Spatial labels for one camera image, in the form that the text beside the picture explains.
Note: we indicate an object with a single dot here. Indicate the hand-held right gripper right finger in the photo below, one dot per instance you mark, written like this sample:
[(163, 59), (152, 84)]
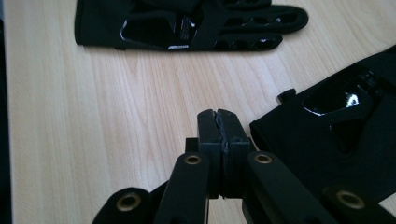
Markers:
[(233, 137)]

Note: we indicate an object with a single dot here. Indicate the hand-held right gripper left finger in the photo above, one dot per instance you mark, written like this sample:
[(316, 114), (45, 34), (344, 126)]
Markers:
[(208, 130)]

